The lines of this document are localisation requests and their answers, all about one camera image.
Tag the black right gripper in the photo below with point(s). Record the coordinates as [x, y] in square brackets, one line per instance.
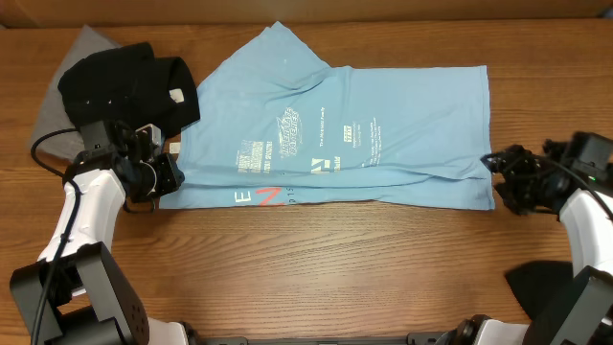
[507, 163]

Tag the light blue printed t-shirt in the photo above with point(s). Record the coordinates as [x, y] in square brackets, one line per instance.
[279, 126]

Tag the black cloth at table edge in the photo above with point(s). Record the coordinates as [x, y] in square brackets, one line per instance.
[534, 284]

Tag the grey folded garment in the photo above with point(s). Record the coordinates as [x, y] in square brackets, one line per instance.
[51, 115]

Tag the black folded garment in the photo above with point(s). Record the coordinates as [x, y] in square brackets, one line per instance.
[131, 85]

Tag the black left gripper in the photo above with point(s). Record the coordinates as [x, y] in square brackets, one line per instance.
[170, 180]

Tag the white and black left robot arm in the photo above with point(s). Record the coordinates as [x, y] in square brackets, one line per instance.
[75, 293]

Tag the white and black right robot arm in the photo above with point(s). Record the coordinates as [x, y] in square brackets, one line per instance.
[572, 180]

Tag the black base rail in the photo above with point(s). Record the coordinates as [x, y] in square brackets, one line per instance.
[410, 339]

